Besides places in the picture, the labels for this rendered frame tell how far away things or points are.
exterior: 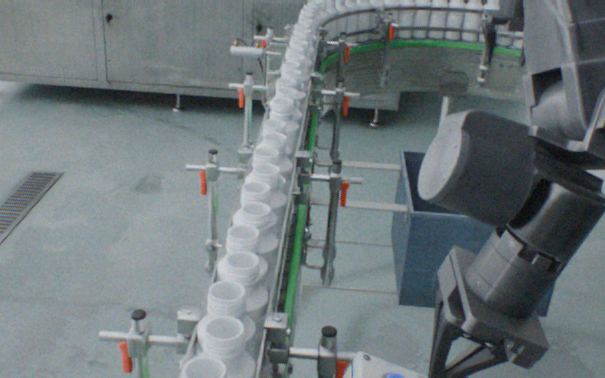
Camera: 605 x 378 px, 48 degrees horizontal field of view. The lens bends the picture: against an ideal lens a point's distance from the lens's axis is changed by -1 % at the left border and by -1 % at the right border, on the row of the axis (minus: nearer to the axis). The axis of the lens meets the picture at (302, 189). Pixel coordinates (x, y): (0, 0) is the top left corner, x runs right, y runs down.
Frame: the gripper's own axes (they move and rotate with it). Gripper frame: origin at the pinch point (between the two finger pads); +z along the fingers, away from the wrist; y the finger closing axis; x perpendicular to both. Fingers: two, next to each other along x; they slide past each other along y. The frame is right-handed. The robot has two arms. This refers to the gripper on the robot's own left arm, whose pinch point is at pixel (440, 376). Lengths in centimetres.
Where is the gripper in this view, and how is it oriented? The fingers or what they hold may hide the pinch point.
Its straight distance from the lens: 59.9
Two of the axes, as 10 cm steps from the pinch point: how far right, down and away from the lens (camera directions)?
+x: 9.1, 3.9, 1.2
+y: -0.6, 4.3, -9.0
